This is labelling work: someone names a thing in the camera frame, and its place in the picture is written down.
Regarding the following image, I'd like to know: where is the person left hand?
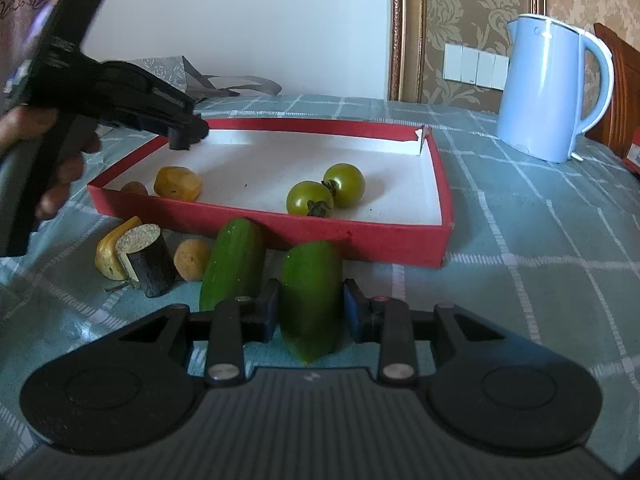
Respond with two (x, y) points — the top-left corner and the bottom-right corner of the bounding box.
(0, 107), (102, 221)

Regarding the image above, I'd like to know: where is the yellow potato chunk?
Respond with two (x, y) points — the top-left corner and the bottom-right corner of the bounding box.
(153, 166), (203, 202)

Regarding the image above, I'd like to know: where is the light blue electric kettle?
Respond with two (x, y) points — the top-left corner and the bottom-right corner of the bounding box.
(497, 13), (615, 164)

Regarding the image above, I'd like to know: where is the wooden headboard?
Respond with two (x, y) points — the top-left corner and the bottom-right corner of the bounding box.
(587, 23), (640, 159)

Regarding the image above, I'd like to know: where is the green cucumber piece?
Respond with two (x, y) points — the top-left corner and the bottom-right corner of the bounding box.
(279, 240), (344, 365)
(200, 218), (266, 312)

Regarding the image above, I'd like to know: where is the small yellow potato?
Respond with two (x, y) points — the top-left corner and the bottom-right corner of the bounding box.
(174, 238), (212, 282)

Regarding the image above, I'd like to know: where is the green tomato front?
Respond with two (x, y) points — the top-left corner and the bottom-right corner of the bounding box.
(286, 181), (334, 218)

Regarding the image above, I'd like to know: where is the gold picture frame moulding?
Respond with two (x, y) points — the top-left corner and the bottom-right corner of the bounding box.
(387, 0), (547, 110)

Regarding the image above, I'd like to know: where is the small brown potato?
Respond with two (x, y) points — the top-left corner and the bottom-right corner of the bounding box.
(120, 181), (149, 196)

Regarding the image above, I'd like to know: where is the teal checked tablecloth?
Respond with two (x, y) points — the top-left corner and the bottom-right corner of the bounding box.
(1, 96), (639, 470)

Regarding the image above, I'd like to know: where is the white wall switch panel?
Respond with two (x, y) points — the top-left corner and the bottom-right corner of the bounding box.
(442, 44), (509, 91)

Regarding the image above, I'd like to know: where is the green tomato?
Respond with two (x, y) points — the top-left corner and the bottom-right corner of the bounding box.
(322, 162), (366, 209)
(286, 181), (334, 218)

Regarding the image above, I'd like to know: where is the red cardboard box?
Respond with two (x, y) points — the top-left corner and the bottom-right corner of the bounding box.
(623, 127), (640, 176)

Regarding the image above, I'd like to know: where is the grey patterned paper bag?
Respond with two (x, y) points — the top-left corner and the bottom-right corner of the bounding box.
(131, 55), (282, 102)

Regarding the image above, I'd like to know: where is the dark cylindrical eggplant piece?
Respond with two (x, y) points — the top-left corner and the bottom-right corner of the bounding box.
(115, 223), (177, 298)

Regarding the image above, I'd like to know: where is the brown floral curtain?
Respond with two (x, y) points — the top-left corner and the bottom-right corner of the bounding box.
(0, 0), (66, 111)

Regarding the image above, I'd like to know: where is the red shallow cardboard tray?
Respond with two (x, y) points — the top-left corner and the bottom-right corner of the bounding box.
(88, 117), (454, 268)

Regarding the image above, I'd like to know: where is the green tomato back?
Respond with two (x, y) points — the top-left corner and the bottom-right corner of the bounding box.
(322, 162), (366, 209)

